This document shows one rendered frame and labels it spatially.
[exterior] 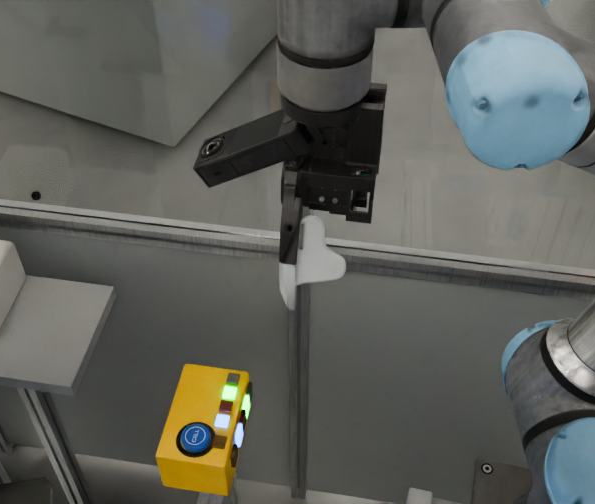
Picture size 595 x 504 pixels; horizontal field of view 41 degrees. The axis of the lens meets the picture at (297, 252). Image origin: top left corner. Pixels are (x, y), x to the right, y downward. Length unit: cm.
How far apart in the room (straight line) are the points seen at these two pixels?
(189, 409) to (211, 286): 47
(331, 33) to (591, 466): 58
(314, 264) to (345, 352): 98
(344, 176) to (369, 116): 6
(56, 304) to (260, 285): 40
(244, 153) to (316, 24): 15
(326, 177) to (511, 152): 23
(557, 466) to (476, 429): 95
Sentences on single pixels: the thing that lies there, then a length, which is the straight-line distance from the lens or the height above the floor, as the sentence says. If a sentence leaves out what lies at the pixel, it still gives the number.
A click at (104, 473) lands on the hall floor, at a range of 239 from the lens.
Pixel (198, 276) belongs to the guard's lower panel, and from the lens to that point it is 158.
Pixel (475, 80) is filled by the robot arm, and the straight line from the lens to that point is 48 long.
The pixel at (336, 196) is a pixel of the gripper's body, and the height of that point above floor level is 158.
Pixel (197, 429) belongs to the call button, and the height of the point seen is 108.
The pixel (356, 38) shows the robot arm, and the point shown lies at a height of 175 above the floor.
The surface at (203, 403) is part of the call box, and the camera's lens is 118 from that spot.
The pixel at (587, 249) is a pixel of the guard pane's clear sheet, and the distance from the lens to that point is 145.
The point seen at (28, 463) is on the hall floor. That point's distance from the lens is 246.
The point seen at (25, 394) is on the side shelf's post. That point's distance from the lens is 179.
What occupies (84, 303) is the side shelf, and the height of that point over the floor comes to 86.
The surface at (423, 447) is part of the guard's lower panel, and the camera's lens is 198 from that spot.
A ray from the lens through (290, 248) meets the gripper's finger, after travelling 70.
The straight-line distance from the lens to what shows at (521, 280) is 148.
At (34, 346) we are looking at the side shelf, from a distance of 157.
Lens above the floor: 206
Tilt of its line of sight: 47 degrees down
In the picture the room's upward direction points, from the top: straight up
